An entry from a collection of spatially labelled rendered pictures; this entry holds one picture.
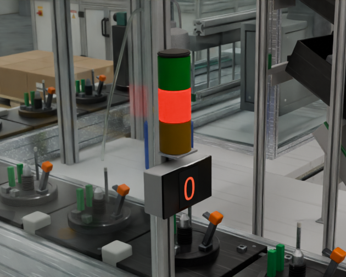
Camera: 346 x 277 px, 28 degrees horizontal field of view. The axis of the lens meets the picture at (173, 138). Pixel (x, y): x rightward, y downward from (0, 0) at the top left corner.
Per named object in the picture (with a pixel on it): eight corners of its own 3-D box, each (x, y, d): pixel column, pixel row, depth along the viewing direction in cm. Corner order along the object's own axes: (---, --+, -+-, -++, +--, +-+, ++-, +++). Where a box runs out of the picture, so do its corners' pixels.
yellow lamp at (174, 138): (197, 148, 108) (197, 118, 107) (177, 156, 104) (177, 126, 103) (173, 143, 111) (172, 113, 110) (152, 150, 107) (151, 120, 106)
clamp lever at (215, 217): (212, 245, 135) (224, 215, 131) (206, 249, 133) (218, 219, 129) (198, 234, 136) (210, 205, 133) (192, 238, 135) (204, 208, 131)
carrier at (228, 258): (267, 254, 141) (268, 197, 137) (195, 303, 123) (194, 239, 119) (176, 225, 155) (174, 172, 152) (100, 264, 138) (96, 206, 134)
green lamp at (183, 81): (197, 86, 105) (197, 54, 104) (176, 92, 101) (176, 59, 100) (172, 82, 108) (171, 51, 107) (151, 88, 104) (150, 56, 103)
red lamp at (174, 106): (197, 117, 106) (197, 87, 105) (177, 125, 103) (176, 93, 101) (172, 112, 110) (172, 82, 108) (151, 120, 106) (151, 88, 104)
